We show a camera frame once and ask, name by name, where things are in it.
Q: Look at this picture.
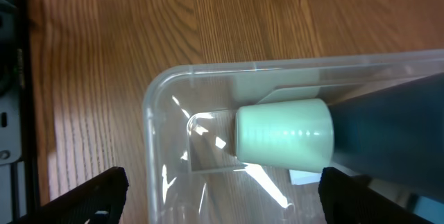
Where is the mint green small cup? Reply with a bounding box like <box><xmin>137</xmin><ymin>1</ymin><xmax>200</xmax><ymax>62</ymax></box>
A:
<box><xmin>234</xmin><ymin>98</ymin><xmax>336</xmax><ymax>174</ymax></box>

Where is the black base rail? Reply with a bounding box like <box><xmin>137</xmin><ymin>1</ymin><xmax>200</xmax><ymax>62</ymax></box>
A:
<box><xmin>1</xmin><ymin>0</ymin><xmax>40</xmax><ymax>223</ymax></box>

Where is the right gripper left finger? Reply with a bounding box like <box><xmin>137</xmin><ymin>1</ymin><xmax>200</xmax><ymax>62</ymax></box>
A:
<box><xmin>15</xmin><ymin>166</ymin><xmax>129</xmax><ymax>224</ymax></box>

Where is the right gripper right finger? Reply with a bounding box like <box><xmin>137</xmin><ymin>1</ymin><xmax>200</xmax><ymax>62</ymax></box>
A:
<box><xmin>318</xmin><ymin>167</ymin><xmax>428</xmax><ymax>224</ymax></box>

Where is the dark blue tall cup front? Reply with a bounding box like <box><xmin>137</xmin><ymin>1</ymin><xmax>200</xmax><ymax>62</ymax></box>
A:
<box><xmin>329</xmin><ymin>74</ymin><xmax>443</xmax><ymax>201</ymax></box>

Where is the clear plastic storage container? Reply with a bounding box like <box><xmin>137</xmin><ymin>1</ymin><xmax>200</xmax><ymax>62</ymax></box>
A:
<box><xmin>143</xmin><ymin>49</ymin><xmax>443</xmax><ymax>223</ymax></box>

